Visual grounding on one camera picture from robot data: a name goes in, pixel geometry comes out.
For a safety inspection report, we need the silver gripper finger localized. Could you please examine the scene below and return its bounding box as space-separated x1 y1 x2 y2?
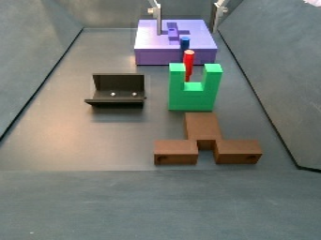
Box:
213 0 230 30
149 0 162 35

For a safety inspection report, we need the green U-shaped block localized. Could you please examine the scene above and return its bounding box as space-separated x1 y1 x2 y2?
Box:
169 63 224 112

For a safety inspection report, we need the purple slotted base board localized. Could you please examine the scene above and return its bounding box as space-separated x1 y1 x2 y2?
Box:
134 20 218 66

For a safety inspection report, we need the blue cylinder peg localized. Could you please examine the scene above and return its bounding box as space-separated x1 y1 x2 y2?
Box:
181 37 192 51

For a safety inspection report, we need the red cylinder peg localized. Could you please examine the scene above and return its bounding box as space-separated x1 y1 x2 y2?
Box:
184 50 194 81

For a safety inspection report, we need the brown T-shaped block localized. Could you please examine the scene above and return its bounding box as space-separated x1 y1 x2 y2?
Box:
154 112 263 165

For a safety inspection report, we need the black angle bracket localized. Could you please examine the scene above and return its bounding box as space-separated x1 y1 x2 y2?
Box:
85 73 146 106

